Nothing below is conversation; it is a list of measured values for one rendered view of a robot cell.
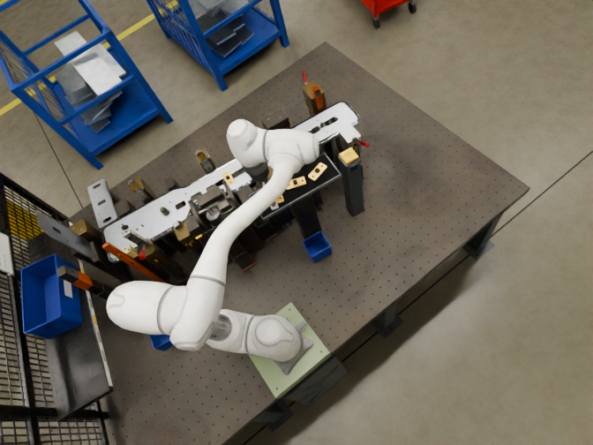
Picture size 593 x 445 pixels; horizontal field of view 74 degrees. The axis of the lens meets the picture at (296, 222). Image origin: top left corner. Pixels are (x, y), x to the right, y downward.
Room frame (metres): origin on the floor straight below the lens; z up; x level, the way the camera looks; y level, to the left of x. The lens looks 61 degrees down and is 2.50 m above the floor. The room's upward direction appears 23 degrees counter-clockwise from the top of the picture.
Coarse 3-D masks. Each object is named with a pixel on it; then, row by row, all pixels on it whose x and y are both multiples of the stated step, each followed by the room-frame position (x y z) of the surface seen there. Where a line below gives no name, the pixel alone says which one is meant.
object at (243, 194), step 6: (246, 186) 1.07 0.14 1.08; (240, 192) 1.05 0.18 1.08; (246, 192) 1.04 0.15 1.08; (240, 198) 1.03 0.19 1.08; (246, 198) 1.01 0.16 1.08; (258, 216) 0.98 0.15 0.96; (258, 222) 0.99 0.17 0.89; (264, 222) 0.99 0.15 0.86; (258, 228) 0.99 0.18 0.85; (264, 228) 0.98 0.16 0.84; (270, 228) 0.99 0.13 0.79; (264, 234) 0.99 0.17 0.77; (270, 234) 0.99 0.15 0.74; (276, 234) 0.99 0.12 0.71
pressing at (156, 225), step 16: (320, 112) 1.38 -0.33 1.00; (336, 112) 1.34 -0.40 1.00; (352, 112) 1.30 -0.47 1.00; (304, 128) 1.32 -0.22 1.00; (320, 128) 1.28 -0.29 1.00; (336, 128) 1.24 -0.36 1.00; (320, 144) 1.19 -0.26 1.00; (208, 176) 1.28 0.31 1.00; (240, 176) 1.20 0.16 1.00; (176, 192) 1.26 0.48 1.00; (192, 192) 1.22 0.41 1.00; (144, 208) 1.25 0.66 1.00; (112, 224) 1.24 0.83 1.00; (128, 224) 1.20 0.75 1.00; (144, 224) 1.16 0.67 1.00; (160, 224) 1.13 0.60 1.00; (112, 240) 1.15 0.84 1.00; (128, 240) 1.11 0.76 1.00; (112, 256) 1.06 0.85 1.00
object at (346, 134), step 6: (348, 126) 1.18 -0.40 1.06; (342, 132) 1.15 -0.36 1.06; (348, 132) 1.14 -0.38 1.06; (354, 132) 1.13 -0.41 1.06; (342, 138) 1.14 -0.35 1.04; (348, 138) 1.11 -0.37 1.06; (360, 138) 1.10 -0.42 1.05; (342, 144) 1.15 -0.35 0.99; (348, 144) 1.09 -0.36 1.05; (354, 144) 1.09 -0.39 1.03; (354, 150) 1.09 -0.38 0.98; (360, 150) 1.10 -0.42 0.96; (360, 162) 1.11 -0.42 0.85
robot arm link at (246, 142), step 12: (240, 120) 0.91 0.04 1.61; (228, 132) 0.89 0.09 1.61; (240, 132) 0.86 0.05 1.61; (252, 132) 0.86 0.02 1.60; (264, 132) 0.87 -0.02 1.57; (240, 144) 0.85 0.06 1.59; (252, 144) 0.84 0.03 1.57; (264, 144) 0.83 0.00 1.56; (240, 156) 0.85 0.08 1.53; (252, 156) 0.83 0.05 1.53; (264, 156) 0.81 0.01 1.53
